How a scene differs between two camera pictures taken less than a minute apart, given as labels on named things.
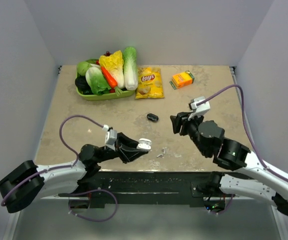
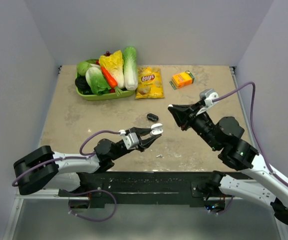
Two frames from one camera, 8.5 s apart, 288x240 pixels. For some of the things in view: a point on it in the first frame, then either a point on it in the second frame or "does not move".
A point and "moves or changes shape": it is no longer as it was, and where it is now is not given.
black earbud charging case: x=152 y=117 does not move
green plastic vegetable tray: x=110 y=96 does not move
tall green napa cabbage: x=131 y=69 does not move
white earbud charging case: x=144 y=143 moves or changes shape
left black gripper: x=127 y=155 to x=141 y=132
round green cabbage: x=82 y=68 does not move
